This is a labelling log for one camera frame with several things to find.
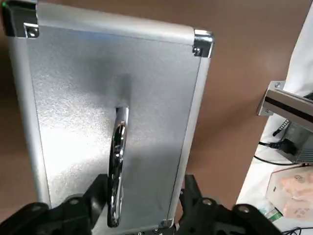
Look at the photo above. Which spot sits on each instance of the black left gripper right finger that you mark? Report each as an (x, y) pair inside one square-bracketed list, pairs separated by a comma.
[(207, 218)]

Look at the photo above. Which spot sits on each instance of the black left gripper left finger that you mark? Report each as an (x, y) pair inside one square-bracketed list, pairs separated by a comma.
[(73, 215)]

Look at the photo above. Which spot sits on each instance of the aluminium first-aid case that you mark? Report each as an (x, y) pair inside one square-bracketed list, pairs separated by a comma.
[(85, 98)]

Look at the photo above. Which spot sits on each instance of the green white small packet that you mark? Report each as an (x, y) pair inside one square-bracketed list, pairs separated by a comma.
[(272, 211)]

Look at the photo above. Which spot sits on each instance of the grey power supply box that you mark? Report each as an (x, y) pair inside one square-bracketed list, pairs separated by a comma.
[(303, 144)]

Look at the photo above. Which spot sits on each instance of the aluminium frame post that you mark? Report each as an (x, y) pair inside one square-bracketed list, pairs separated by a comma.
[(281, 100)]

